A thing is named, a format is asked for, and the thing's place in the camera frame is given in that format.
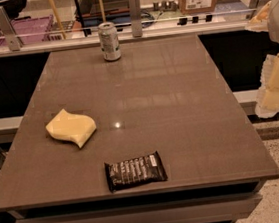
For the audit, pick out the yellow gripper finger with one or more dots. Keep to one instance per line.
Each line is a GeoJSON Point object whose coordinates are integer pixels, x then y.
{"type": "Point", "coordinates": [261, 21]}
{"type": "Point", "coordinates": [267, 102]}

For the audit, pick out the yellow wavy sponge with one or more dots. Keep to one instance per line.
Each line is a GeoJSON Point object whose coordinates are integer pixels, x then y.
{"type": "Point", "coordinates": [71, 127]}

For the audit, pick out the green 7up can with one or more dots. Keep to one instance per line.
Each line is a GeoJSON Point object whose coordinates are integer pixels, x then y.
{"type": "Point", "coordinates": [108, 37]}

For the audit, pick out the black snack bar wrapper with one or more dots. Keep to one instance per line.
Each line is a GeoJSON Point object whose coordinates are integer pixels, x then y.
{"type": "Point", "coordinates": [135, 172]}

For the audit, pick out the yellow wooden stick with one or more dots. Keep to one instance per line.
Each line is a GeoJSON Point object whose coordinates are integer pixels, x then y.
{"type": "Point", "coordinates": [55, 11]}

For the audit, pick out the purple plastic crate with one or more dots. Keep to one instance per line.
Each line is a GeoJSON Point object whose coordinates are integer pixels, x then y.
{"type": "Point", "coordinates": [33, 30]}

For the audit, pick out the middle metal railing post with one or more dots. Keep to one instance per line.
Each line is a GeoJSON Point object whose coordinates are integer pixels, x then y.
{"type": "Point", "coordinates": [134, 12]}

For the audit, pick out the left metal railing post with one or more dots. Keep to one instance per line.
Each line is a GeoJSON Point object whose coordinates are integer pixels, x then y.
{"type": "Point", "coordinates": [14, 43]}

